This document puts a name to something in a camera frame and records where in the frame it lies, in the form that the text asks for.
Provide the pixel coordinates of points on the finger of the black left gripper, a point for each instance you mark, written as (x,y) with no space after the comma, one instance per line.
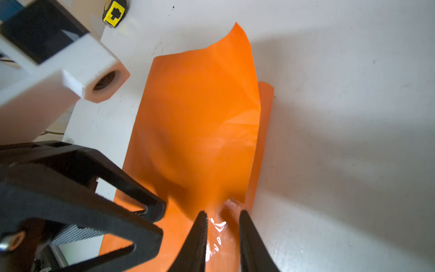
(84,165)
(26,209)

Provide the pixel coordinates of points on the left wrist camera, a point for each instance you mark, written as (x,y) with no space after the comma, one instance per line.
(64,63)

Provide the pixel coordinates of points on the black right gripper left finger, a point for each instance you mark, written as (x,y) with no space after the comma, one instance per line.
(192,256)

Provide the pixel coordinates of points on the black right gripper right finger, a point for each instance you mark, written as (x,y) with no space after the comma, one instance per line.
(254,255)

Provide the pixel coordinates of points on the yellow tape measure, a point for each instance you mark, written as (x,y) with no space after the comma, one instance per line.
(114,10)

